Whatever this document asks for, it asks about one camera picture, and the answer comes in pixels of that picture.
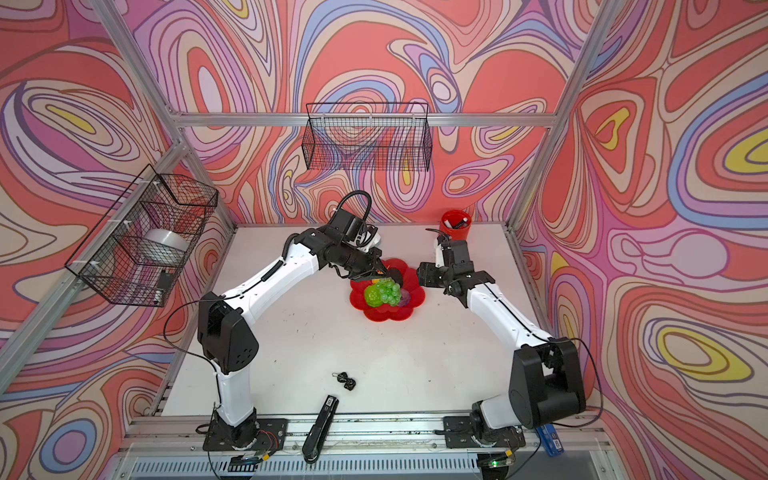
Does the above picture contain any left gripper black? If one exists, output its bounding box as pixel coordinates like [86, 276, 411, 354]
[337, 245, 394, 283]

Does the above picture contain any green fake grape bunch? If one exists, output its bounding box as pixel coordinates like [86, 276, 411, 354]
[373, 278, 402, 306]

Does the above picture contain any purple fake fig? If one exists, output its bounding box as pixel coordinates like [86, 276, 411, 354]
[398, 289, 411, 306]

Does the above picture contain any green fake custard apple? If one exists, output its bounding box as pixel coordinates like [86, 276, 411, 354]
[363, 284, 384, 308]

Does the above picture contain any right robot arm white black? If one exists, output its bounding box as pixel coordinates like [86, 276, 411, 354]
[417, 231, 586, 446]

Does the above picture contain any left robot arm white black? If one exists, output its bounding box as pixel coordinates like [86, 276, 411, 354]
[197, 190, 389, 451]

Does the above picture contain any red flower-shaped fruit bowl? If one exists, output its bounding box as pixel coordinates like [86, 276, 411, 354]
[349, 258, 426, 322]

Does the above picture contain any red cylindrical pen cup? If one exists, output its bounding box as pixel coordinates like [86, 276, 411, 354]
[439, 210, 472, 240]

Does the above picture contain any black marker in cup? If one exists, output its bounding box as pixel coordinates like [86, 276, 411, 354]
[447, 220, 469, 229]

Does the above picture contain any small black key fob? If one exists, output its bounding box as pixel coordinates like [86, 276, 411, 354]
[332, 372, 356, 391]

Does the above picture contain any black stapler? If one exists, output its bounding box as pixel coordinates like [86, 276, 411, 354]
[301, 395, 339, 465]

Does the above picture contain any white tape roll in basket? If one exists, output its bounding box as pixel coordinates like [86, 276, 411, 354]
[139, 229, 189, 266]

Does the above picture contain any black wire basket back wall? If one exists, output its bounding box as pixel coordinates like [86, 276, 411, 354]
[301, 101, 433, 172]

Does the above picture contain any black wire basket wall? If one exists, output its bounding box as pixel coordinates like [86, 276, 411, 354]
[65, 166, 219, 307]
[301, 101, 433, 172]

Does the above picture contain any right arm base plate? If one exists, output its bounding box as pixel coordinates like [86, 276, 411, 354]
[435, 412, 527, 451]

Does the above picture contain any blue box at rail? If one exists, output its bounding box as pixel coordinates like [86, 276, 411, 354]
[536, 424, 564, 457]

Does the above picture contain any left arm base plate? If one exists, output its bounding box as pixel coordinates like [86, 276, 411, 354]
[203, 415, 288, 454]

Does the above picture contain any black wire basket left wall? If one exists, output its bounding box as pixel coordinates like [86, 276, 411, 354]
[65, 166, 219, 307]

